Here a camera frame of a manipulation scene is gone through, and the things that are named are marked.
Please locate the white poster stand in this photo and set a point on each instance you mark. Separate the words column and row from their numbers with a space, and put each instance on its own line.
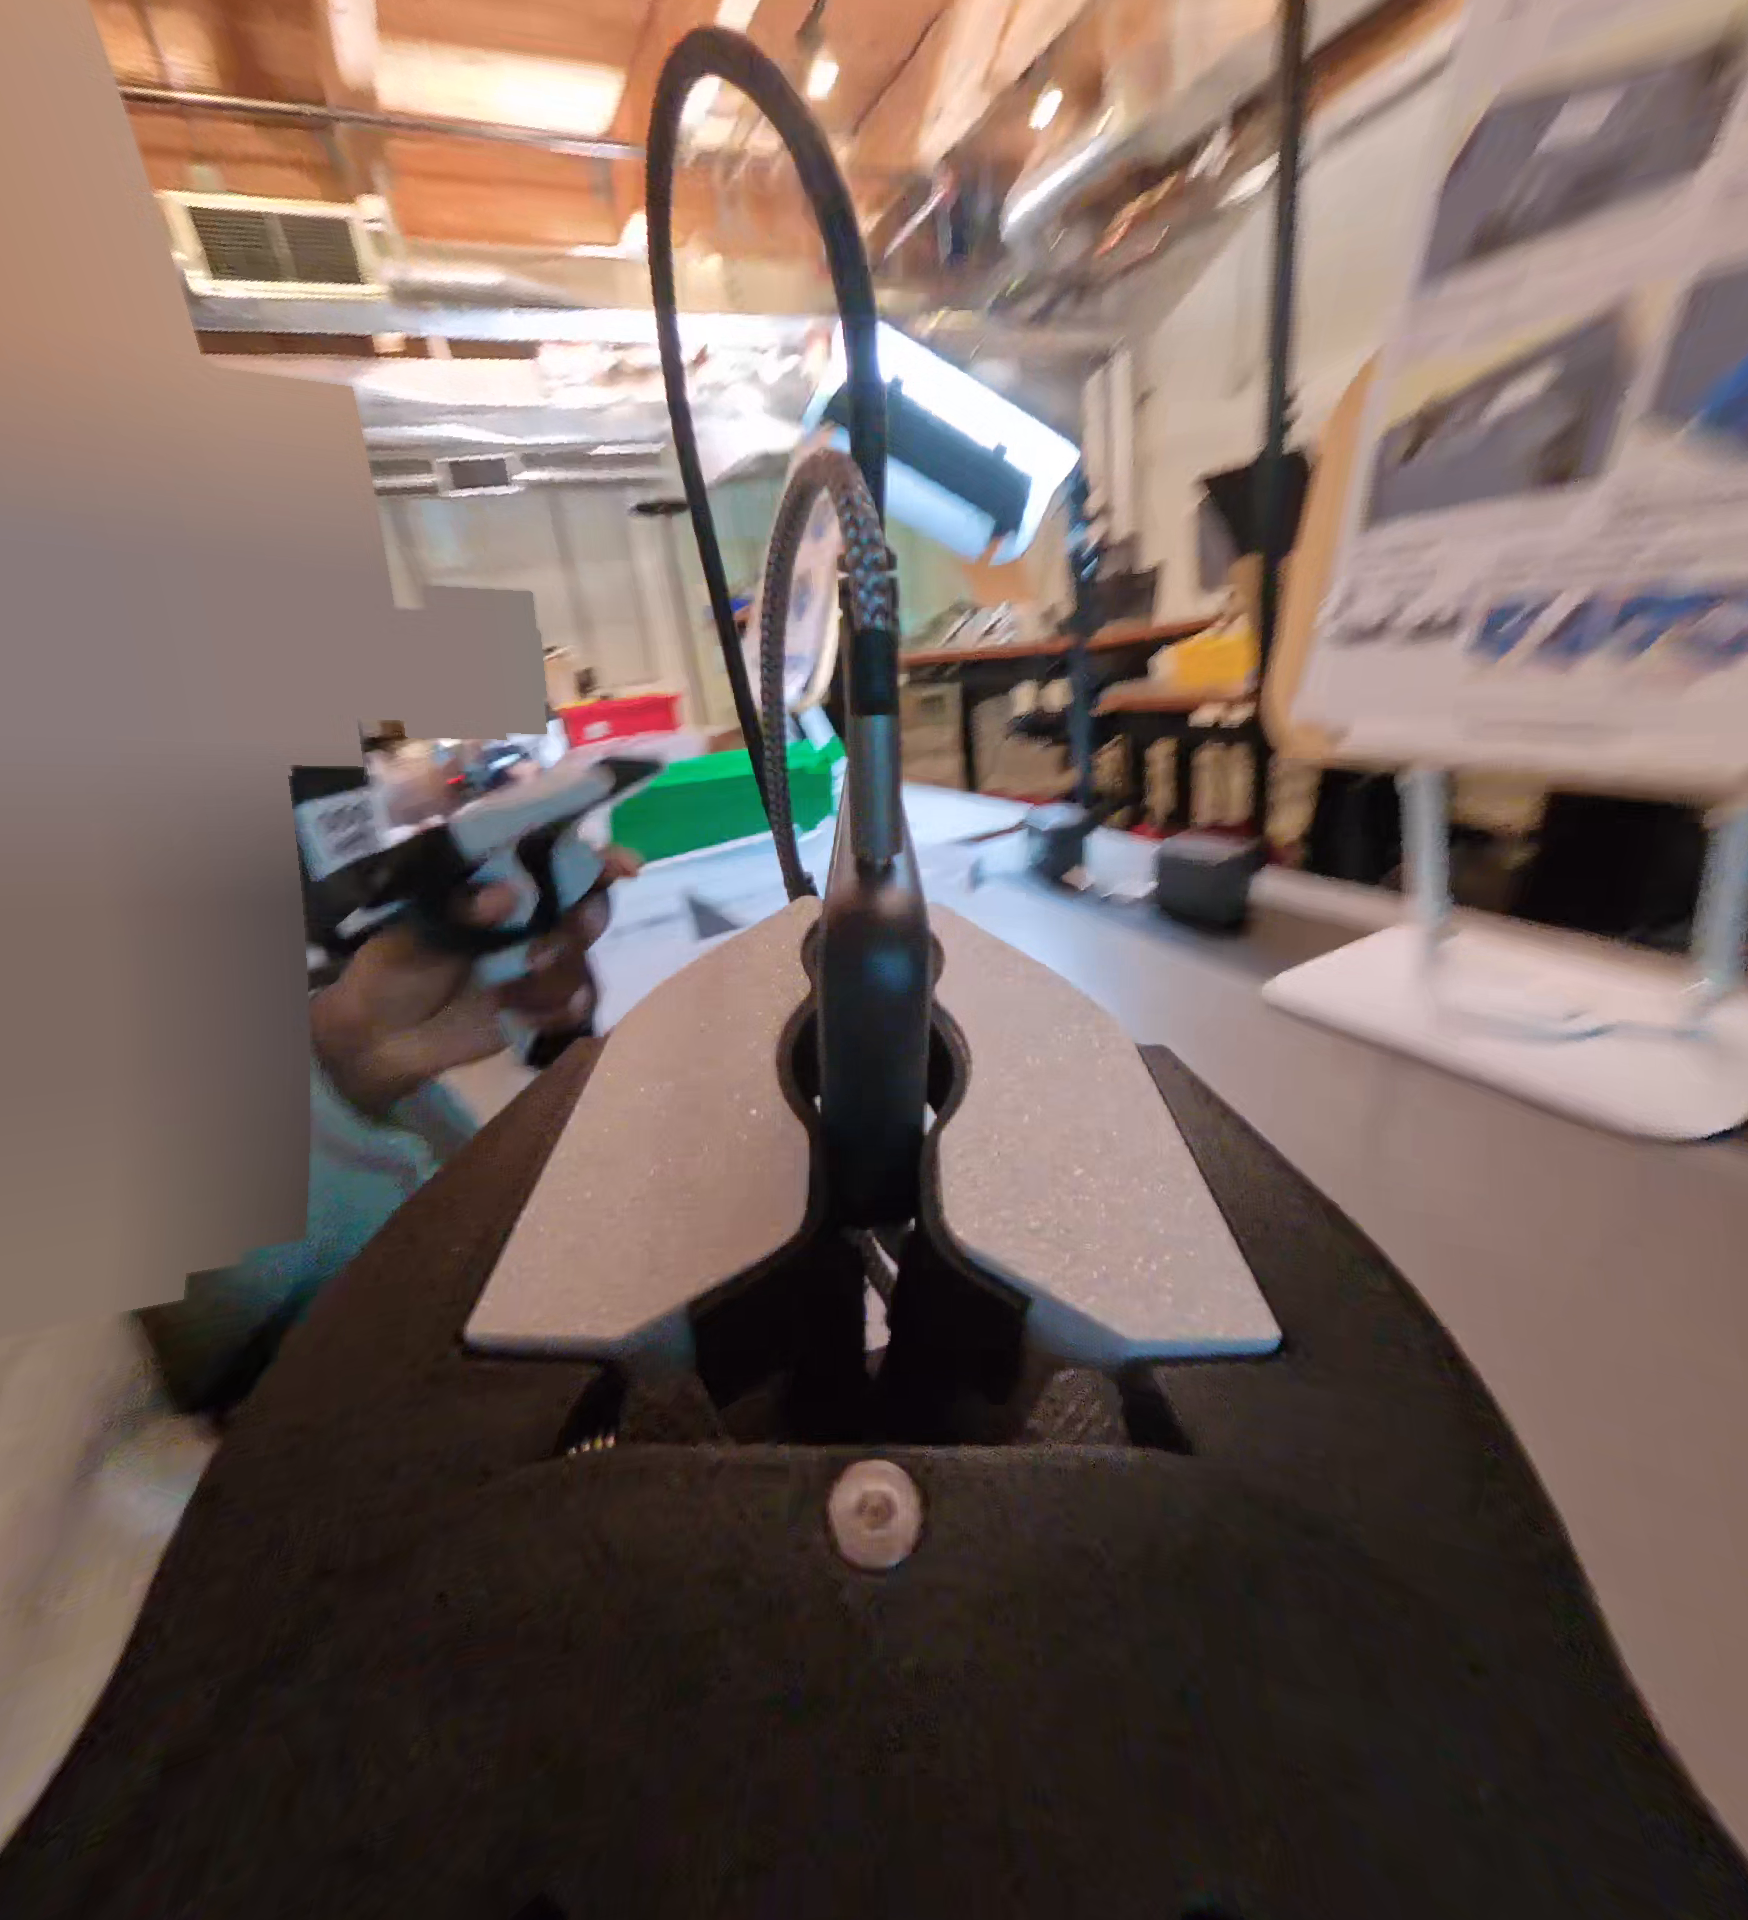
column 1563, row 1035

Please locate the person's cream shirt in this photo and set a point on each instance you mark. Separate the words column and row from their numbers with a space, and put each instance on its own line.
column 5, row 1576

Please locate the black cube charger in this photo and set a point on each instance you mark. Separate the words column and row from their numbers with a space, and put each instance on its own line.
column 1210, row 885

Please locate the softbox studio light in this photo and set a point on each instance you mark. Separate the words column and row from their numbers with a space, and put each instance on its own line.
column 966, row 436

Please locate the red plastic bin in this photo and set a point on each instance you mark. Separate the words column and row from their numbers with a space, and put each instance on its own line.
column 619, row 719

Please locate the wooden workbench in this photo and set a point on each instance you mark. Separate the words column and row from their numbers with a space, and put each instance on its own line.
column 1039, row 647

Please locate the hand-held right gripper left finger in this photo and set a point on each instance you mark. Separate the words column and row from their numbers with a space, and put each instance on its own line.
column 649, row 1171

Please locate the person's left forearm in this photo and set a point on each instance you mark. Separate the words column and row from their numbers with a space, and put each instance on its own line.
column 348, row 1185

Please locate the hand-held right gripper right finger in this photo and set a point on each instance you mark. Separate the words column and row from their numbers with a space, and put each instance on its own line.
column 1084, row 1185

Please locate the wooden poster board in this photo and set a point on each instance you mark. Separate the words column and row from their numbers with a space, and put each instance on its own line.
column 1317, row 600

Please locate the instruction poster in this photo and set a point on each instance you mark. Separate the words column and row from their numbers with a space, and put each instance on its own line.
column 1563, row 374

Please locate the white air vent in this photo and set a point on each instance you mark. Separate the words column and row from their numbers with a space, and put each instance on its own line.
column 275, row 248

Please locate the person's left hand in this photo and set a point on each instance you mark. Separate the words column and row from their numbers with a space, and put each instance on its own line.
column 394, row 1019

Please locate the dark grey labelled charger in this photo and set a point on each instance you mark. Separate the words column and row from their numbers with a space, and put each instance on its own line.
column 1062, row 840

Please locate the green plastic bin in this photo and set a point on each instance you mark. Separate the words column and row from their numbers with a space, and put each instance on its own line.
column 723, row 801

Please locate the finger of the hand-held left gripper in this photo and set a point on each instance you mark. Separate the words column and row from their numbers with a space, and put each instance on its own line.
column 558, row 794

